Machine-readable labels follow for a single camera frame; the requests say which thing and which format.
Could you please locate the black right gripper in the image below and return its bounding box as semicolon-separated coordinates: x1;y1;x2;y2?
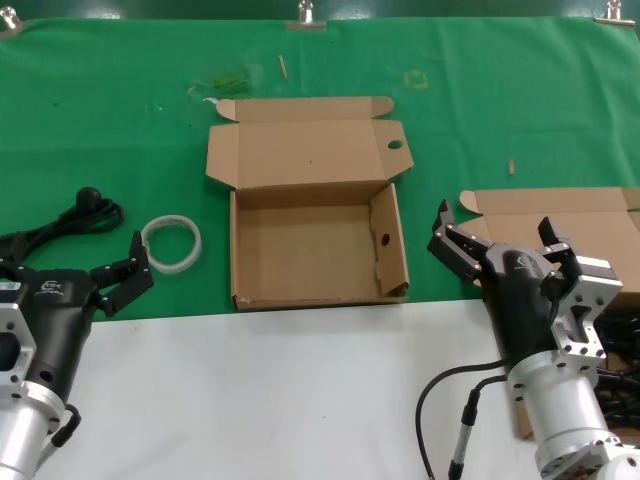
427;199;581;374

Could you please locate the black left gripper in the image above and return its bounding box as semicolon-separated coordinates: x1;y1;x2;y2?
0;230;155;391

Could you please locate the black power cable bundle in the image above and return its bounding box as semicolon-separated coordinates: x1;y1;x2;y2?
593;363;640;432
597;309;640;364
0;186;126;271

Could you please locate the brown cardboard mailer box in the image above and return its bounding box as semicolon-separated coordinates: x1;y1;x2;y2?
458;187;640;441
205;95;415;312

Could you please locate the clear tape roll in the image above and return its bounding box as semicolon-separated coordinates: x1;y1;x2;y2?
140;213;204;275

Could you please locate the green table cloth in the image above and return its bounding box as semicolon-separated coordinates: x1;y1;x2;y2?
0;18;640;321

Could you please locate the crumpled clear film scrap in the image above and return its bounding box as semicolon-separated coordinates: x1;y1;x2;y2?
187;63;264;104

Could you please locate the metal binder clip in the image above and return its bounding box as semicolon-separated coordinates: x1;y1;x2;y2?
593;0;635;27
0;9;25;40
285;0;327;32

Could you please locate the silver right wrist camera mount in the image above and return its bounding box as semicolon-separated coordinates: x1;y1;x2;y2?
549;254;624;361

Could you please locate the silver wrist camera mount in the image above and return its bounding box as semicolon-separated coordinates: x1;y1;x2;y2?
0;282;39;389
549;254;624;361

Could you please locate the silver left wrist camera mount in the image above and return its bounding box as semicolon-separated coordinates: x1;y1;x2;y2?
0;282;39;389

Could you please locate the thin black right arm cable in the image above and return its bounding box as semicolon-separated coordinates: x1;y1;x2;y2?
417;359;512;480

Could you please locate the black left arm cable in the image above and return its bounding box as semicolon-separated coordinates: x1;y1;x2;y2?
29;403;82;480

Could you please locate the cable with silver connector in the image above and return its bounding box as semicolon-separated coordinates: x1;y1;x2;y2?
447;375;510;480

